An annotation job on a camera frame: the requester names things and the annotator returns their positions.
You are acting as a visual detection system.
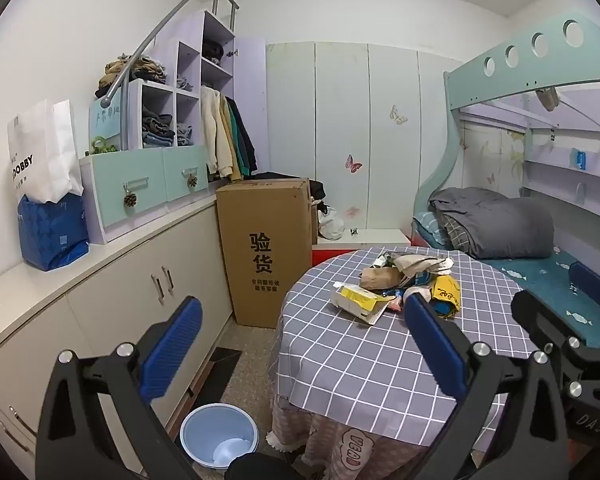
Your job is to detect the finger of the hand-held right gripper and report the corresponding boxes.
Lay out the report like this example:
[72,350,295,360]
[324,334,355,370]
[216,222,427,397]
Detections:
[569,260,600,321]
[511,290,600,401]

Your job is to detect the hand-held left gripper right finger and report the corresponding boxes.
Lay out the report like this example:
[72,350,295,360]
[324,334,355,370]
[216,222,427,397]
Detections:
[402,292,571,480]

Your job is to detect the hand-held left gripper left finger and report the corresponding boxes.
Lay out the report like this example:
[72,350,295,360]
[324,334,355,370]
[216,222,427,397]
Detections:
[36,296,203,480]

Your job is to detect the yellow snack packet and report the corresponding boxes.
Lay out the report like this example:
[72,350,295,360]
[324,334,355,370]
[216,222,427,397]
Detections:
[427,274,462,320]

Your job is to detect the beige paper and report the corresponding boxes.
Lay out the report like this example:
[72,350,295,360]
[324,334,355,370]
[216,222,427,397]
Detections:
[392,252,455,278]

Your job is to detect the brown paper bag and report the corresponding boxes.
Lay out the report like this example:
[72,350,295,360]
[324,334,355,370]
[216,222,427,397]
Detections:
[360,266,406,291]

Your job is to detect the light blue plastic bin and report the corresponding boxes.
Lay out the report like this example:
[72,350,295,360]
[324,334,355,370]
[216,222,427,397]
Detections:
[180,402,259,471]

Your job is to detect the yellow and white carton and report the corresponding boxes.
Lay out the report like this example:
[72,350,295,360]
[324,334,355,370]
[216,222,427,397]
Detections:
[330,282,396,325]

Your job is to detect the teal candy print bedsheet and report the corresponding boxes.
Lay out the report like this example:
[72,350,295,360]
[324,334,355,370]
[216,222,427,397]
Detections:
[430,245,600,348]

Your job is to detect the white low cabinet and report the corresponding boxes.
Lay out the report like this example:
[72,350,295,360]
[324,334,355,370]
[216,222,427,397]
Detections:
[0,185,236,480]

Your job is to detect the grey quilt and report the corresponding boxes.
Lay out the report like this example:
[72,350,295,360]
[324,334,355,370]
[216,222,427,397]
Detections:
[428,187,556,260]

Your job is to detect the grey plaid pillow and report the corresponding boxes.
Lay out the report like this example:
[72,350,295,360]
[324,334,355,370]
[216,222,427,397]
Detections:
[437,212,473,253]

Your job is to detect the blue plaid pillow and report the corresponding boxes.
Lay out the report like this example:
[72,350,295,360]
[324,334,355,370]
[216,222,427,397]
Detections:
[412,211,443,243]

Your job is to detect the pink printed table skirt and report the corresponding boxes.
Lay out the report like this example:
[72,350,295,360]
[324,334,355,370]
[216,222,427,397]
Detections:
[267,392,511,480]

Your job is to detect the person's dark clothing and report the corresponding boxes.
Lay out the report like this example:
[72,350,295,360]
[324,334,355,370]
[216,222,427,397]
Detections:
[224,452,306,480]

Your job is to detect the tall cardboard box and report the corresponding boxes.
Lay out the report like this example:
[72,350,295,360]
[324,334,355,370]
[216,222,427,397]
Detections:
[215,177,313,330]

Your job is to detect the white plastic bag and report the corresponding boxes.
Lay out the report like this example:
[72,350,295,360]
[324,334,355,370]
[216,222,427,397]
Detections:
[317,207,346,240]

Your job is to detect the blue plastic bag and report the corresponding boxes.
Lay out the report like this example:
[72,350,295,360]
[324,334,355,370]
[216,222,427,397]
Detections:
[17,192,90,272]

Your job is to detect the narrow teal drawer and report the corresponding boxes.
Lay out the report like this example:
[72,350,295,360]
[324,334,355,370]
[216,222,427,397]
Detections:
[162,146,211,203]

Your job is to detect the wide teal drawer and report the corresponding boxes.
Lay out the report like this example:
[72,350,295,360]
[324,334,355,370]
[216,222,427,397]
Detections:
[91,152,170,229]

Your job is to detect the brown hanging item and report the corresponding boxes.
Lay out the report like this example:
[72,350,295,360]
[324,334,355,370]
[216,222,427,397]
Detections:
[536,86,560,110]

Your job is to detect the green plastic toy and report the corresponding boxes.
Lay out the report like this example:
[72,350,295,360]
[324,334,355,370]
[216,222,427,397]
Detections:
[85,136,117,157]

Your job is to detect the black hanging coat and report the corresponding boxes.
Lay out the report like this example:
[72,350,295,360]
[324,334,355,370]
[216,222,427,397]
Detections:
[228,97,259,174]

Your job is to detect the folded dark jeans stack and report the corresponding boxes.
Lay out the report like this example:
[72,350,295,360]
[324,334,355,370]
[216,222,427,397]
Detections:
[141,112,176,148]

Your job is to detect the cream hanging jacket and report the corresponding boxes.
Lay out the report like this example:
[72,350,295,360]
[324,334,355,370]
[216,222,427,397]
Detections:
[200,86,236,178]

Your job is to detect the teal hanging garment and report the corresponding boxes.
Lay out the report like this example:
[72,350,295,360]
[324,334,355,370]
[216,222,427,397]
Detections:
[229,97,244,161]

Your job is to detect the white paper bag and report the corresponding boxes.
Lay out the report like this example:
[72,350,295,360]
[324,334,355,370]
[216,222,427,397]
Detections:
[7,99,84,206]

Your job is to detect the teal panel with handwriting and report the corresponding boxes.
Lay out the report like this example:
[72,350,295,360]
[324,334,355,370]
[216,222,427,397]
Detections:
[89,95,126,143]

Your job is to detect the pale sliding wardrobe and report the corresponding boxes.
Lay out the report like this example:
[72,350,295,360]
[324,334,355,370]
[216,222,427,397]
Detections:
[265,40,461,233]

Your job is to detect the brown clothes pile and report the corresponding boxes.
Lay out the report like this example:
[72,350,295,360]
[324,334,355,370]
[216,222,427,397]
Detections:
[95,52,168,98]

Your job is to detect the purple cube shelf unit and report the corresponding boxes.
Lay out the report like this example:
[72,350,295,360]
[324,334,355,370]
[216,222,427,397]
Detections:
[127,10,268,181]

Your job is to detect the teal bunk bed frame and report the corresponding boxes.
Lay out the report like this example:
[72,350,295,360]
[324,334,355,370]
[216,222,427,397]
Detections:
[412,15,600,261]

